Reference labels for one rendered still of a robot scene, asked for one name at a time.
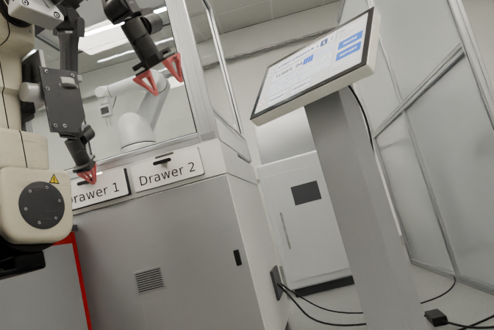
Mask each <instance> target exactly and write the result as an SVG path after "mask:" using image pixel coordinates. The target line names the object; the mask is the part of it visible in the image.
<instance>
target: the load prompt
mask: <svg viewBox="0 0 494 330"><path fill-rule="evenodd" d="M336 37H337V32H335V33H333V34H332V35H330V36H328V37H326V38H324V39H322V40H320V41H319V42H317V43H315V44H314V45H312V46H310V47H308V48H307V49H304V50H303V51H301V52H299V53H297V54H296V55H294V56H292V57H290V58H289V59H287V60H285V61H284V62H281V63H279V64H278V65H277V67H276V71H275V73H276V72H278V71H280V70H281V69H283V68H286V67H287V66H289V65H291V64H293V63H294V62H296V61H298V60H300V59H301V58H303V57H305V56H307V55H309V54H311V53H312V52H314V51H317V50H318V49H320V48H322V47H324V46H325V45H327V44H329V43H331V42H332V41H334V40H336Z"/></svg>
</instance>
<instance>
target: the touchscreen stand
mask: <svg viewBox="0 0 494 330"><path fill-rule="evenodd" d="M304 110H305V113H306V116H307V120H308V123H309V127H310V130H311V133H312V138H313V140H314V144H315V148H316V151H317V154H318V159H319V161H320V164H321V169H322V171H323V176H324V179H325V182H326V186H327V189H328V192H329V197H330V199H331V203H332V207H333V210H334V214H335V217H336V220H337V225H338V227H339V230H340V235H341V237H342V241H343V245H344V248H345V251H346V256H347V258H348V263H349V266H350V269H351V273H352V276H353V279H354V283H355V286H356V289H357V294H358V296H359V301H360V304H361V307H362V311H363V315H364V317H365V322H366V325H367V327H368V330H429V329H428V326H427V324H426V319H425V317H424V314H423V310H422V307H421V305H420V301H419V297H418V294H417V291H416V288H415V284H414V281H413V278H412V274H411V272H410V269H409V265H408V262H407V258H406V255H405V253H404V249H403V246H402V243H401V239H400V236H399V233H398V230H397V226H396V224H395V220H394V217H393V213H392V210H391V208H390V203H389V201H388V198H387V194H386V191H385V188H384V184H383V181H382V178H381V174H380V172H379V168H378V165H377V162H376V158H375V156H374V152H373V149H372V146H371V142H370V139H369V136H368V132H367V129H366V127H365V122H364V120H363V117H362V113H361V110H360V108H359V104H358V102H357V100H356V98H355V96H354V94H353V93H352V92H351V90H350V88H349V87H348V86H347V87H344V88H342V89H340V90H338V91H335V92H333V93H331V94H329V95H327V96H324V97H323V98H320V99H318V100H316V101H314V102H312V103H310V104H307V105H305V106H304Z"/></svg>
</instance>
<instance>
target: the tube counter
mask: <svg viewBox="0 0 494 330"><path fill-rule="evenodd" d="M334 45H335V42H333V43H332V44H330V45H328V46H326V47H325V48H323V49H321V50H319V51H317V52H315V53H314V54H311V55H309V56H308V57H306V58H304V59H302V60H301V61H299V62H297V63H296V66H295V69H294V70H296V69H298V68H300V67H301V66H303V65H306V64H307V63H309V62H311V61H313V60H315V59H317V58H319V57H320V56H322V55H324V54H326V53H328V52H330V51H331V50H333V49H334Z"/></svg>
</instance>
